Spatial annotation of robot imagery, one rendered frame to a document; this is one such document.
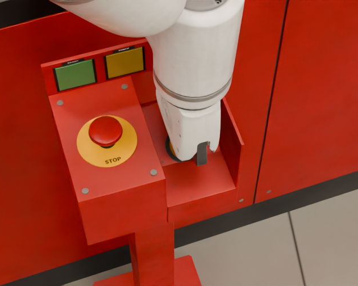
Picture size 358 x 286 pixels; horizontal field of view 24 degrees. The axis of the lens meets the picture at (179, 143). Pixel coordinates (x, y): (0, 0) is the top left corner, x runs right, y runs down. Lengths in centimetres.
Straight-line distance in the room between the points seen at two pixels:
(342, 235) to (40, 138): 80
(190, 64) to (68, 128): 26
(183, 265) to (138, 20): 105
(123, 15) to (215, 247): 121
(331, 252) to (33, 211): 68
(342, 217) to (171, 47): 112
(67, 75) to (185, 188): 20
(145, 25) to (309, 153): 101
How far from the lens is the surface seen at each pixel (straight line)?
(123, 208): 99
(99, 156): 98
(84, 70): 101
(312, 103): 146
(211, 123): 89
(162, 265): 132
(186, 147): 91
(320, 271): 178
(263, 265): 177
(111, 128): 96
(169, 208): 103
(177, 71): 80
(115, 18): 61
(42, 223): 149
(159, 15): 64
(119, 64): 101
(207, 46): 76
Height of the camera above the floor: 162
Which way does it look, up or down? 59 degrees down
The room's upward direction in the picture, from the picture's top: straight up
